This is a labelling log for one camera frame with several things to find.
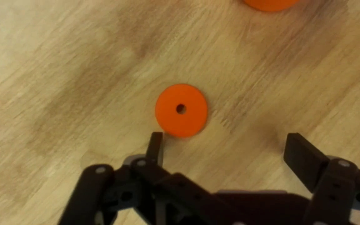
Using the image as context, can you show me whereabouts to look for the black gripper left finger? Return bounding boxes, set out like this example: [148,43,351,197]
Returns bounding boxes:
[59,133,213,225]

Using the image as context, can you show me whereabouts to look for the orange plastic cup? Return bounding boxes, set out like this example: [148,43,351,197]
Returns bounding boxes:
[243,0,300,13]

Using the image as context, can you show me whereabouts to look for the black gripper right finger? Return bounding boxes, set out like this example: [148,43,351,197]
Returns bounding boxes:
[284,133,360,225]

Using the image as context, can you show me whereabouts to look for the orange disk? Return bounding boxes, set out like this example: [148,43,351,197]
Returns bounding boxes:
[155,84,209,138]

